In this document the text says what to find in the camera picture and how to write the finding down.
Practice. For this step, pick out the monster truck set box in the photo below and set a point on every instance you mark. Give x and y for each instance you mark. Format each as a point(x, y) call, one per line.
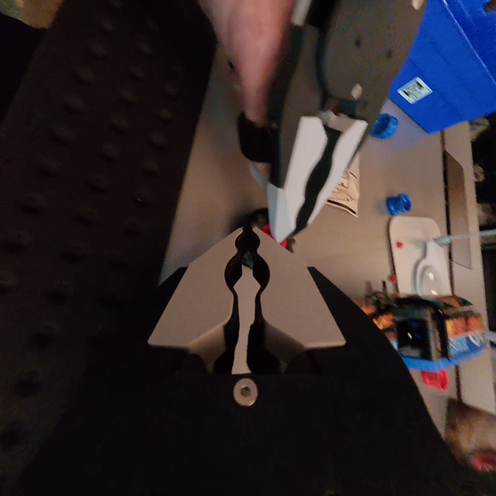
point(473, 438)

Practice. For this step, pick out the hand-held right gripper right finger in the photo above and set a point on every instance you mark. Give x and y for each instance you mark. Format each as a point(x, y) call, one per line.
point(306, 310)

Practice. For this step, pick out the white book stand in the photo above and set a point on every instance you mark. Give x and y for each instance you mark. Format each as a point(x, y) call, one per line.
point(418, 256)

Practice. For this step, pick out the black rubber tire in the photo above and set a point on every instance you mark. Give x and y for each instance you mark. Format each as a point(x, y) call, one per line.
point(256, 219)

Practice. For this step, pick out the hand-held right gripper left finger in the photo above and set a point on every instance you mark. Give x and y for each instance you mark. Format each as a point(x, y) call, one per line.
point(190, 310)

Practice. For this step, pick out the person's left hand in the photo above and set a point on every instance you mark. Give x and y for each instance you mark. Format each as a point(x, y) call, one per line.
point(248, 54)

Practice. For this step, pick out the dark perforated panel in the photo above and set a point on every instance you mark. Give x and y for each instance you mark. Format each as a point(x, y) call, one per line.
point(93, 194)

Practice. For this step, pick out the white sticker sheet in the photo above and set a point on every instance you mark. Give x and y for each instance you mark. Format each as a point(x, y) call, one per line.
point(345, 190)

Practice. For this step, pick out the blue wheel hub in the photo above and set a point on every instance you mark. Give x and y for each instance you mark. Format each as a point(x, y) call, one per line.
point(398, 204)
point(384, 124)

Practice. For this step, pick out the small red wheel hub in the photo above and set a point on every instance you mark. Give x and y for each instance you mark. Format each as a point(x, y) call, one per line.
point(270, 231)

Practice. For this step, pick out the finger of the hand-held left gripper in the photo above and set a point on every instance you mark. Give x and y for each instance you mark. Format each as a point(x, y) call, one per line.
point(341, 155)
point(294, 170)

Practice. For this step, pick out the grey desk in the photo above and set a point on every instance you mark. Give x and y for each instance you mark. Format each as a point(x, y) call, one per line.
point(209, 194)

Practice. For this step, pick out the blue black brick truck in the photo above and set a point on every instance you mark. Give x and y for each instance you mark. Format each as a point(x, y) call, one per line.
point(422, 329)

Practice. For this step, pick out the blue storage bin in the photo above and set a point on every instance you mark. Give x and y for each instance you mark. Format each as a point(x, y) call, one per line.
point(457, 62)

